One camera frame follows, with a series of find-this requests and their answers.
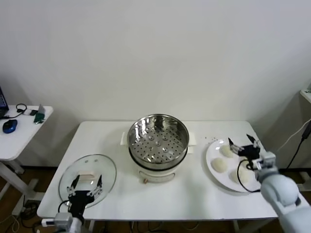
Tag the blue computer mouse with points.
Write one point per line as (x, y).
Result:
(10, 125)

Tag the large white plate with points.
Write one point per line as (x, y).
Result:
(232, 163)

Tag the floor power strip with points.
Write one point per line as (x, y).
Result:
(31, 204)

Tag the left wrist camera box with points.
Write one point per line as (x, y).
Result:
(63, 219)

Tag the round glass lid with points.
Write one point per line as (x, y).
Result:
(102, 165)

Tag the small white adapter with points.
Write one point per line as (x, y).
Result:
(28, 112)

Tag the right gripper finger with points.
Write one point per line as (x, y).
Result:
(253, 142)
(233, 146)

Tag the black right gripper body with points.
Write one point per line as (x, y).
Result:
(249, 152)

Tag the small black device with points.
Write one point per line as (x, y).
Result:
(34, 111)

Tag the dark laptop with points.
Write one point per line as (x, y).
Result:
(2, 104)

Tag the perforated steel steamer basket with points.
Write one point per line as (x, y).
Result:
(158, 145)

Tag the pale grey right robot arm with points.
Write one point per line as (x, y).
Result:
(279, 189)

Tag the green circuit board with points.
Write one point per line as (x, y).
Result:
(40, 114)

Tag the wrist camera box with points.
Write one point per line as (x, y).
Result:
(63, 219)
(267, 159)

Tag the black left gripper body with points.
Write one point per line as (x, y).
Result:
(79, 199)

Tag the white steamed baozi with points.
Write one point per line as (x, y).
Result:
(234, 177)
(219, 165)
(226, 151)

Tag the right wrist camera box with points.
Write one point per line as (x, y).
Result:
(267, 159)

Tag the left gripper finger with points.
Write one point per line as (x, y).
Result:
(76, 181)
(99, 183)

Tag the scattered dark crumbs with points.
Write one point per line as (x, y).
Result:
(213, 138)

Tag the white electric cooker pot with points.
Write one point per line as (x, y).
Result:
(155, 176)

